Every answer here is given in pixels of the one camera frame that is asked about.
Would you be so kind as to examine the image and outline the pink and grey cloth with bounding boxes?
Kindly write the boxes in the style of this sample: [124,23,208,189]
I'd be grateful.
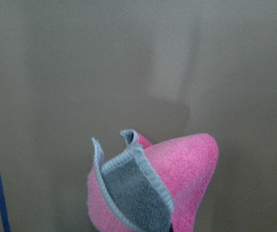
[87,129,219,232]

